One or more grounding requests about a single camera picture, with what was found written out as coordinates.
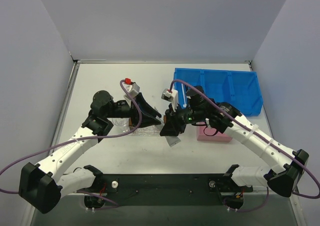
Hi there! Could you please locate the white toothpaste tube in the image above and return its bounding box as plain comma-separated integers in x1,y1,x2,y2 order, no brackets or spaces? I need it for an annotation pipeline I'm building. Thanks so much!
153,105,182,148

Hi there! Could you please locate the clear plastic cup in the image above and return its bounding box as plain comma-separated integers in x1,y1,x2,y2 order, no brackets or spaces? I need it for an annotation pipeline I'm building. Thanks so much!
111,118,130,133

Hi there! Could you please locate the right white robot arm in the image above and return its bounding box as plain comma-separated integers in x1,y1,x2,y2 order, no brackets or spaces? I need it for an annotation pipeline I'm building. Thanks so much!
160,89,309,198

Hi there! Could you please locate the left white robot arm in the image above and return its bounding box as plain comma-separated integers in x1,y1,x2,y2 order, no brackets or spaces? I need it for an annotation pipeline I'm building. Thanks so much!
18,90,161,214

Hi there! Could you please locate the clear textured oval tray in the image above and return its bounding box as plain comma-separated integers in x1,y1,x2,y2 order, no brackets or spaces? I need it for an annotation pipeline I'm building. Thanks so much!
129,124,163,137

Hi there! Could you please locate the white toothbrush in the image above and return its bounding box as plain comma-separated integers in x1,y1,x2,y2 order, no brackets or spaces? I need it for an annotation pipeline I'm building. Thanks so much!
181,84,187,108

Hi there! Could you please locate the pink plastic box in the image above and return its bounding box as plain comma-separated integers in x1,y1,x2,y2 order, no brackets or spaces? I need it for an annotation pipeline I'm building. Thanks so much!
196,126,232,143

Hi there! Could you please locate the blue compartment bin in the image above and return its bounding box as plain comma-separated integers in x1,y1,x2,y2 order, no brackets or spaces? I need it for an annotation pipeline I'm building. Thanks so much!
173,68,263,117

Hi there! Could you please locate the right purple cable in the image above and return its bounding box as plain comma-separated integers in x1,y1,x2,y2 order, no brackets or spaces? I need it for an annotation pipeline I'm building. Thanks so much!
169,78,320,213

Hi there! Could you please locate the purple cable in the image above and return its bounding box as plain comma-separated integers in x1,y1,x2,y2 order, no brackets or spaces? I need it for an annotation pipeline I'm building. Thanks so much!
169,78,320,213
0,78,145,209

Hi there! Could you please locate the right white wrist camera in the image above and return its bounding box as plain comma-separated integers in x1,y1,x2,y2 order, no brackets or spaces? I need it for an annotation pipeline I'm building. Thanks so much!
161,88,179,112

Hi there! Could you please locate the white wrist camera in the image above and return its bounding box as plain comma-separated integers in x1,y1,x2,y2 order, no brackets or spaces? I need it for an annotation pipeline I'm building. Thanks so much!
161,88,179,112
124,78,140,99

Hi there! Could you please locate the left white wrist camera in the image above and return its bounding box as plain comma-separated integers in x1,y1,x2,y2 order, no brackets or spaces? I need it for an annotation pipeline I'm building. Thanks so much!
124,78,140,99

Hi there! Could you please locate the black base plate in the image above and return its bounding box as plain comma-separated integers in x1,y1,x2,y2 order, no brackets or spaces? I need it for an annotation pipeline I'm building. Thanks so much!
84,173,253,209

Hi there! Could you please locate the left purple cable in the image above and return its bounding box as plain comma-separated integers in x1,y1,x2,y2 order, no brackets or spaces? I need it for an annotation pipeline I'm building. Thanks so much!
0,78,145,209

